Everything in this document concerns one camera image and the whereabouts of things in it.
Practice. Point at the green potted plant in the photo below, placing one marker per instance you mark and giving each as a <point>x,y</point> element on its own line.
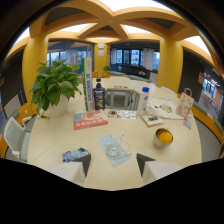
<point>55,83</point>

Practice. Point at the dark blue bottle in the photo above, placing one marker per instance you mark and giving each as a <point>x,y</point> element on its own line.
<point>99,96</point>

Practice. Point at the white round plant pot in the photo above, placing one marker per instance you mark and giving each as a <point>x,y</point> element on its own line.
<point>58,107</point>

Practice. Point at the tall white green box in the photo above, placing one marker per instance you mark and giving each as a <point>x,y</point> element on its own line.
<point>87,83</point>

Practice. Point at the white bottle with blue cap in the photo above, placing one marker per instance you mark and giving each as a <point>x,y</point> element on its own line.
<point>143,101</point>

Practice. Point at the orange fruit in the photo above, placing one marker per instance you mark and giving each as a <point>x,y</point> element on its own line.
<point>165,136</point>

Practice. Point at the silver metal cup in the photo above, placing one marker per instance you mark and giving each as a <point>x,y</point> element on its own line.
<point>161,140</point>

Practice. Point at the light blue face mask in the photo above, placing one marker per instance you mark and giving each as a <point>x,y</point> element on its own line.
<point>114,150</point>

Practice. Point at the round wall clock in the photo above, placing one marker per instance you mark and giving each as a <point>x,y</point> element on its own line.
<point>101,45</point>

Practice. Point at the red and blue booklet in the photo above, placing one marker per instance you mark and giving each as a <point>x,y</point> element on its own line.
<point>90,119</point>

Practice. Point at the white printed plastic bag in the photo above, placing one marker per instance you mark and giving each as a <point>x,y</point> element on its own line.
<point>163,107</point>

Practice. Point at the white office chair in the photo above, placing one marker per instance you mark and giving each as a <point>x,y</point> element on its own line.
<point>15,138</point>

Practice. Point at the blue printed packet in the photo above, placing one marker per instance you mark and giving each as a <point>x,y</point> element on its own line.
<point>75,155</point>

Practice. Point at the brown bordered photo card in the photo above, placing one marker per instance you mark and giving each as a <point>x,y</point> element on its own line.
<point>152,120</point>

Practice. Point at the pink paper gift bag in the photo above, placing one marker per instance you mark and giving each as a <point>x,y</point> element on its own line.
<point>185,105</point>

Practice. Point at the small printed card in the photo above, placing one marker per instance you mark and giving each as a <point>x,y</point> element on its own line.
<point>122,114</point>

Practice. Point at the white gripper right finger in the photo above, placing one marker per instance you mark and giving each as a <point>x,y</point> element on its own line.
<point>156,170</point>

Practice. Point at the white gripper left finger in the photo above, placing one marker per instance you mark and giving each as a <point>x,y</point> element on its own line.
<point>71,171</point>

